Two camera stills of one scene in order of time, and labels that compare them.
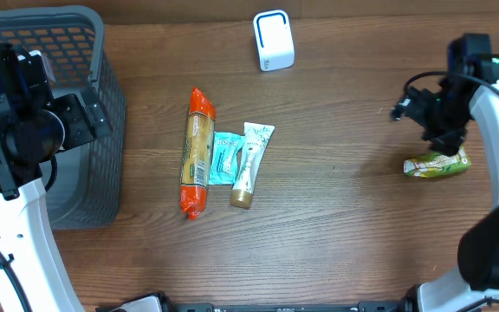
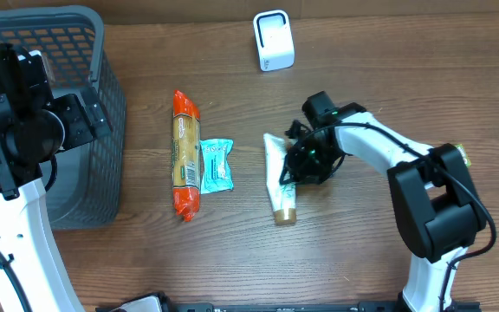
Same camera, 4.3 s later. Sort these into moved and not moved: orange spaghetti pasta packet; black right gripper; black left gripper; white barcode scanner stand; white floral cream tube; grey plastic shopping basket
Moved: orange spaghetti pasta packet; black right gripper; white floral cream tube
Not moved: white barcode scanner stand; black left gripper; grey plastic shopping basket
